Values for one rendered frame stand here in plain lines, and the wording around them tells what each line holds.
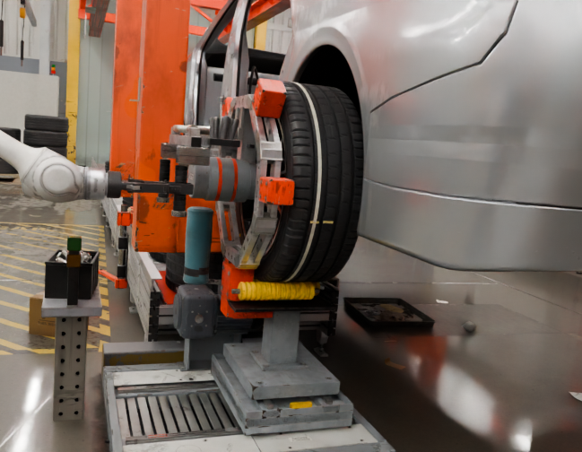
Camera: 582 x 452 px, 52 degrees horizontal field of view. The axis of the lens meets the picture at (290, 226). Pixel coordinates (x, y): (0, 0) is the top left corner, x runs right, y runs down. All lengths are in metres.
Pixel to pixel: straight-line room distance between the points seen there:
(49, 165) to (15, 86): 11.46
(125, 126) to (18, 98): 8.74
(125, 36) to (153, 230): 2.17
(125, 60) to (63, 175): 2.84
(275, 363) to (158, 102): 1.05
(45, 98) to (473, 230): 11.94
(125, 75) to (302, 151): 2.71
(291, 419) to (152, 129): 1.16
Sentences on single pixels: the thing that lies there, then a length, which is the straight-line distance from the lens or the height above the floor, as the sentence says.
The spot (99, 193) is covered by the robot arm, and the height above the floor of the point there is 0.81.
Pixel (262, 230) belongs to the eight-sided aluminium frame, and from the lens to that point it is 1.72.
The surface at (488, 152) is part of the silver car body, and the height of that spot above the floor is 1.00.
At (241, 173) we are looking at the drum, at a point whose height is 0.88.
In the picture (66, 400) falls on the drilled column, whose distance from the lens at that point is 2.21.
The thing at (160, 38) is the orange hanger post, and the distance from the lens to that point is 2.35.
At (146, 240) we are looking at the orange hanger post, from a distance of 2.35.
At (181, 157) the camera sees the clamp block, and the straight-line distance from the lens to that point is 1.71.
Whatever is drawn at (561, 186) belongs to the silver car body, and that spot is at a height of 0.95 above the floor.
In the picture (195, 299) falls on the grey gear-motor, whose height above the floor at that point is 0.39.
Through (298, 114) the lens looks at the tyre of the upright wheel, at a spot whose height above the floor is 1.07.
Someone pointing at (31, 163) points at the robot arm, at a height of 0.89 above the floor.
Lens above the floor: 0.98
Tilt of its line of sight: 8 degrees down
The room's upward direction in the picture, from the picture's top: 5 degrees clockwise
